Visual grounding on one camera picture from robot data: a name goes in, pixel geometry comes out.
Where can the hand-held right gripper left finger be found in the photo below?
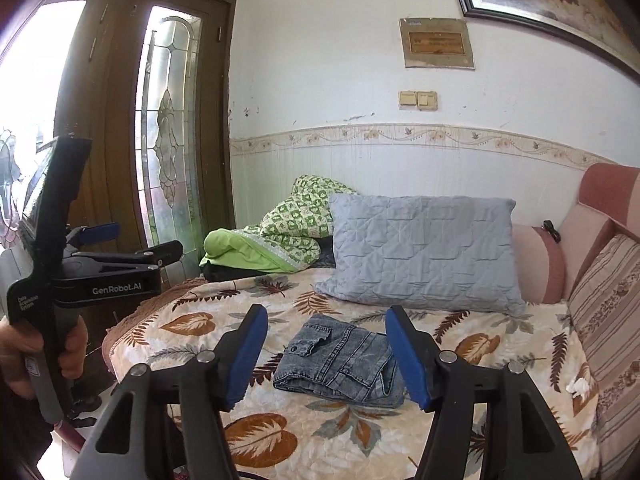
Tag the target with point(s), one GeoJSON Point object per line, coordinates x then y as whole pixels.
{"type": "Point", "coordinates": [247, 355]}

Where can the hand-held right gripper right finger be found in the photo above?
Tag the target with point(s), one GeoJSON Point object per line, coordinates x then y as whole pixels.
{"type": "Point", "coordinates": [407, 355]}

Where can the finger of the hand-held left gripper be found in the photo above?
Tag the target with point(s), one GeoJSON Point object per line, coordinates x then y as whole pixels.
{"type": "Point", "coordinates": [160, 254]}
{"type": "Point", "coordinates": [100, 232]}

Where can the grey-blue denim pants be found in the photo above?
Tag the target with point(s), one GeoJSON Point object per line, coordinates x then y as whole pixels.
{"type": "Point", "coordinates": [340, 360]}

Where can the person's left hand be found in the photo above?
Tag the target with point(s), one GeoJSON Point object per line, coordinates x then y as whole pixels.
{"type": "Point", "coordinates": [75, 350]}

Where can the wooden stained glass door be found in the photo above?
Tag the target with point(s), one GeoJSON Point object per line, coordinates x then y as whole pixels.
{"type": "Point", "coordinates": [120, 160]}

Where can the grey quilted pillow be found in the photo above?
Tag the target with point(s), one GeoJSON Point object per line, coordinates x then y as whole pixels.
{"type": "Point", "coordinates": [420, 255]}

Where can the leaf print blanket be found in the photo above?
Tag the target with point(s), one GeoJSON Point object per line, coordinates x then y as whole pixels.
{"type": "Point", "coordinates": [320, 430]}

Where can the green patterned quilt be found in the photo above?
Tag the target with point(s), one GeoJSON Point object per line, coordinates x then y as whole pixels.
{"type": "Point", "coordinates": [295, 220]}

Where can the crumpled white tissue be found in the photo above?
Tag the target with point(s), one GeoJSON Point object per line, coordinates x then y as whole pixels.
{"type": "Point", "coordinates": [577, 386]}

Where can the small black object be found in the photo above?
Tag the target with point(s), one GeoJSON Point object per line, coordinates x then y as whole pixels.
{"type": "Point", "coordinates": [550, 230]}

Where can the striped sofa cushion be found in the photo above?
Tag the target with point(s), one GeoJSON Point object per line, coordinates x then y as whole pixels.
{"type": "Point", "coordinates": [610, 300]}

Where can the pink sofa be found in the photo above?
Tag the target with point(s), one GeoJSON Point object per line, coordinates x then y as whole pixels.
{"type": "Point", "coordinates": [600, 185]}

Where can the beige light switch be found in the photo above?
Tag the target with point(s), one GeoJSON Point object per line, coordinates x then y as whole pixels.
{"type": "Point", "coordinates": [418, 100]}

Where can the wall plaque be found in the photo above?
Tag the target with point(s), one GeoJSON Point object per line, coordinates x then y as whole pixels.
{"type": "Point", "coordinates": [436, 42]}

